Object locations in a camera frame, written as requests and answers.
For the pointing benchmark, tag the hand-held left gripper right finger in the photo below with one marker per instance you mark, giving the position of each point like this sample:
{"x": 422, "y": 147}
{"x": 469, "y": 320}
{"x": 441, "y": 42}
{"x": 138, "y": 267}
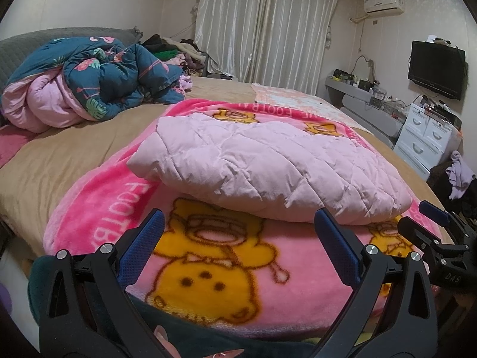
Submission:
{"x": 335, "y": 248}

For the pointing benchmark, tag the dark clothes pile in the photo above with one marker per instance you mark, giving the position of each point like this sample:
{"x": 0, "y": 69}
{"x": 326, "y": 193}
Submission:
{"x": 465, "y": 212}

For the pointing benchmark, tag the grey dressing desk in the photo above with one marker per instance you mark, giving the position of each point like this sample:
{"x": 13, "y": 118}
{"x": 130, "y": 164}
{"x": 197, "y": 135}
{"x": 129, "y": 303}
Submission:
{"x": 367, "y": 115}

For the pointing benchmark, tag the pile of assorted clothes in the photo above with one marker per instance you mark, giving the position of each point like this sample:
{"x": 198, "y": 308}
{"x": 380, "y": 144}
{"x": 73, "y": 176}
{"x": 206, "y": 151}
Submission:
{"x": 175, "y": 54}

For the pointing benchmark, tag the grey padded headboard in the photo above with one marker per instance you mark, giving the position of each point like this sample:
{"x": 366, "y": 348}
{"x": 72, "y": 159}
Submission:
{"x": 29, "y": 41}

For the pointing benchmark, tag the pink quilted jacket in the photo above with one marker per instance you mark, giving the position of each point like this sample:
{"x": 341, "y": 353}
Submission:
{"x": 268, "y": 171}

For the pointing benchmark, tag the black set-top box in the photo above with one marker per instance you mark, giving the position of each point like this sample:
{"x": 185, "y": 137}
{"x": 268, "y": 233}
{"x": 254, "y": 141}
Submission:
{"x": 447, "y": 117}

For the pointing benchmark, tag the white air conditioner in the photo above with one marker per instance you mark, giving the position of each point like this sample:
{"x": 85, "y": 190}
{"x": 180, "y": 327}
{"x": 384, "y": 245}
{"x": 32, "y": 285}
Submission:
{"x": 384, "y": 3}

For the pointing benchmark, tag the wall shelf with clutter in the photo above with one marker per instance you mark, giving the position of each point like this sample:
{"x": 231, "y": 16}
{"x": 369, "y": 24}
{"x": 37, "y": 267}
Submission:
{"x": 372, "y": 91}

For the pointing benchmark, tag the pink printed blanket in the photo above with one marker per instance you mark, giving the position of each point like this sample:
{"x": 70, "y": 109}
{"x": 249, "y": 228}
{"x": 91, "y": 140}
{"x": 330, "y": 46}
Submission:
{"x": 223, "y": 268}

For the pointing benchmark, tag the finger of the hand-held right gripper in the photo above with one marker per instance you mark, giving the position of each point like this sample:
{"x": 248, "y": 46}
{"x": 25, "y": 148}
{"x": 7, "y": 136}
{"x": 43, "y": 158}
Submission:
{"x": 415, "y": 229}
{"x": 434, "y": 210}

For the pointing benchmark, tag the white satin curtain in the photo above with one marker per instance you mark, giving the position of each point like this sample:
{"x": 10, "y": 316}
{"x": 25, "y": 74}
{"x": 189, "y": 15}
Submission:
{"x": 268, "y": 30}

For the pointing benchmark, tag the dark pink cloth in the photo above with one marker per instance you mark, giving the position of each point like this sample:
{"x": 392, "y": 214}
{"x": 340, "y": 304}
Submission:
{"x": 13, "y": 145}

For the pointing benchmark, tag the person's dark teal clothing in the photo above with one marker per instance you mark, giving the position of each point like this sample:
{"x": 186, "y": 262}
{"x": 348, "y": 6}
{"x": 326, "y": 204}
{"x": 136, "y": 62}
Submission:
{"x": 179, "y": 324}

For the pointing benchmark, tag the bed with tan sheet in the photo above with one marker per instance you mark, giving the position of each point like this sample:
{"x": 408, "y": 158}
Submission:
{"x": 56, "y": 164}

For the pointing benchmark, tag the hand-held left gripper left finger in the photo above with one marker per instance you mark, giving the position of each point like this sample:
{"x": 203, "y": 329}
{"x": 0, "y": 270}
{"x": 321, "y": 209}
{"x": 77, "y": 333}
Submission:
{"x": 143, "y": 248}

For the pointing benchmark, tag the peach printed blanket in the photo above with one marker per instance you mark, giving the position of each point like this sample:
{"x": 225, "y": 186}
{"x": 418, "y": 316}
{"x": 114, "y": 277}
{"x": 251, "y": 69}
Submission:
{"x": 298, "y": 100}

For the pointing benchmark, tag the black flat-screen television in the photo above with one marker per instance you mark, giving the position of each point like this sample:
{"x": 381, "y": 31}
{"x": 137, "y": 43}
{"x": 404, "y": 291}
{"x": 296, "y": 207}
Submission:
{"x": 436, "y": 69}

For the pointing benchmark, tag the white drawer cabinet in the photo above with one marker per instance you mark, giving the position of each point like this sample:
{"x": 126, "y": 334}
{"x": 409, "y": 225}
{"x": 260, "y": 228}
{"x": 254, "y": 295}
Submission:
{"x": 421, "y": 138}

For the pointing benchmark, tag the lilac cloth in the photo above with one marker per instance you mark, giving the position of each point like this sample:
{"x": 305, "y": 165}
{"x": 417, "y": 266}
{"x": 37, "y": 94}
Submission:
{"x": 460, "y": 175}

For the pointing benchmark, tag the blue flamingo-print duvet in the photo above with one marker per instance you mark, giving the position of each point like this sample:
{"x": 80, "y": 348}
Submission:
{"x": 111, "y": 74}

